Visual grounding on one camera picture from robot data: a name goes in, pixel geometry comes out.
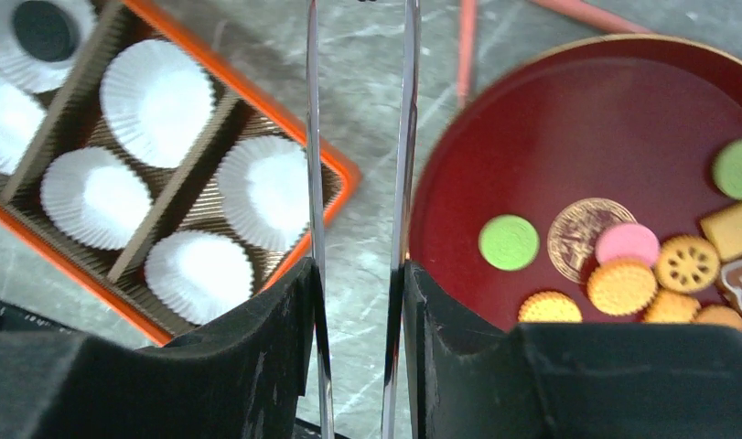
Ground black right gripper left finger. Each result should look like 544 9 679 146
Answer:
0 258 317 438

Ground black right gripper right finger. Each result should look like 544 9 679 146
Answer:
393 262 742 438

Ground silver metal tongs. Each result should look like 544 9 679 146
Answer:
306 0 421 438

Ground black round cookie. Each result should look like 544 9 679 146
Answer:
11 1 80 63

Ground orange round cookie front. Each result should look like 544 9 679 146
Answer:
518 291 583 323

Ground orange round cookie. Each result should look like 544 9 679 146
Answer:
692 305 742 332
586 258 658 316
642 289 702 324
518 291 583 323

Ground white paper cup front right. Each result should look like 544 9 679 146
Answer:
145 230 254 325

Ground white paper cup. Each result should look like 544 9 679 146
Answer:
100 38 215 168
145 230 254 325
0 0 97 93
40 146 153 251
0 75 47 176
217 135 310 252

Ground green round cookie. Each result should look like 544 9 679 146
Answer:
479 214 540 272
712 139 742 200

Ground white paper cup back right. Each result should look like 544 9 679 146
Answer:
217 135 310 252

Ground orange cookie tin box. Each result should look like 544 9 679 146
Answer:
0 0 363 348

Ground orange round cookie middle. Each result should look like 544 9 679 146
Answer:
642 289 702 324

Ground pink round cookie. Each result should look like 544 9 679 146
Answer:
595 222 661 267

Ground white paper cup front middle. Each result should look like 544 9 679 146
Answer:
40 146 153 251

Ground orange flower cookie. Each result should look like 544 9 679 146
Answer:
654 235 721 294

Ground orange round cookie right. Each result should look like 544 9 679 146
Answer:
692 305 742 332

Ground white paper cup back middle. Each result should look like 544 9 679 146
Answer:
100 38 215 168

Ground yellow square cookie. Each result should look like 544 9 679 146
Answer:
700 202 742 262

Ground white paper cup front left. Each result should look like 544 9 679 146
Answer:
0 75 47 176

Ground pink chopstick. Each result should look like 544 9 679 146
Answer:
457 0 478 109
531 0 653 34

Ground white paper cup back left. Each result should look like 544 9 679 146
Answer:
0 0 97 93

